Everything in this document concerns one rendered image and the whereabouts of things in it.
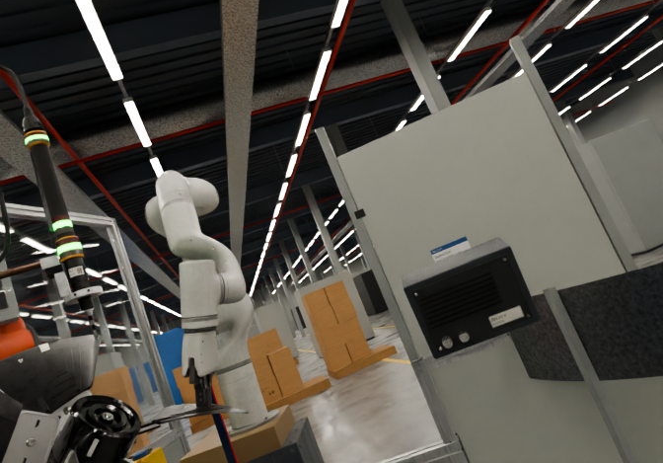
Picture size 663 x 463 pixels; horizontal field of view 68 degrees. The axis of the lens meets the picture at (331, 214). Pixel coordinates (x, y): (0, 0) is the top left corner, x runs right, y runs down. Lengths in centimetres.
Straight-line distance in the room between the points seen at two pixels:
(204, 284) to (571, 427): 211
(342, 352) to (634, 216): 581
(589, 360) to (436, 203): 102
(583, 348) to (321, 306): 711
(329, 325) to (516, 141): 684
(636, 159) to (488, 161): 820
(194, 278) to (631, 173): 988
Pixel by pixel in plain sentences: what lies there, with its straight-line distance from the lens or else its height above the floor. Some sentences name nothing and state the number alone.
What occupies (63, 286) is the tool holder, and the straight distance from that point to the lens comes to 109.
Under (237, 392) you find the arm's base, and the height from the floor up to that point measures 111.
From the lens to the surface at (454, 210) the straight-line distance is 267.
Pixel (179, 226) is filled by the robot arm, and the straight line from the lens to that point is 129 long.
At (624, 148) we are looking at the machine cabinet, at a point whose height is 189.
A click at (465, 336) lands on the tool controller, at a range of 118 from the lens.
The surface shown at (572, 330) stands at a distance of 235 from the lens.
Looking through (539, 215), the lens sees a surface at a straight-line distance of 272.
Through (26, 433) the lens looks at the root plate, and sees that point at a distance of 99.
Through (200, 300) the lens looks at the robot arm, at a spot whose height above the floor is 137.
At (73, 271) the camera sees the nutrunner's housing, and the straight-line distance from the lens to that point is 109.
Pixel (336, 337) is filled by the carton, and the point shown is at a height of 67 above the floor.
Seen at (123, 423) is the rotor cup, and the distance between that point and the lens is 97.
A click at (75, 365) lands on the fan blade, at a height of 133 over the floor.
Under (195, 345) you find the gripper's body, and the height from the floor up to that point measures 128.
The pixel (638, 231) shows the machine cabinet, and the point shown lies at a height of 41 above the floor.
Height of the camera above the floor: 126
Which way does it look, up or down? 10 degrees up
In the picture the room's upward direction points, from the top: 22 degrees counter-clockwise
